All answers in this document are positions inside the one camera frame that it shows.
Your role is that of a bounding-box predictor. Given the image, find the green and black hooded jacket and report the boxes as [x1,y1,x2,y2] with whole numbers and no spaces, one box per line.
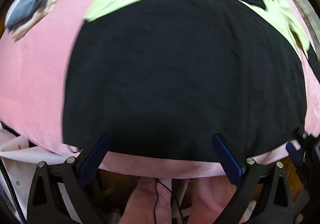
[62,0,319,162]

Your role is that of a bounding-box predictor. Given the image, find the white cartoon storage box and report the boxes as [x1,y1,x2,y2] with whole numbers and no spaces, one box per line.
[1,128,79,217]

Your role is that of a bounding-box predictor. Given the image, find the pink trouser legs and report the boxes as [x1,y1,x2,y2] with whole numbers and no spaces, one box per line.
[118,176,253,224]

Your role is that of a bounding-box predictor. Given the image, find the pink bed sheet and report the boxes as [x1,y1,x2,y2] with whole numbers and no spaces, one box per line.
[1,0,319,178]

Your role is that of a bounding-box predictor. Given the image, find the folded cream white garment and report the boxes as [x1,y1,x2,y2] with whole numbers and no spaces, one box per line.
[6,0,57,41]

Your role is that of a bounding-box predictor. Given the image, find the black cable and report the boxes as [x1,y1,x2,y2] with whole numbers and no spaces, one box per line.
[152,177,186,224]

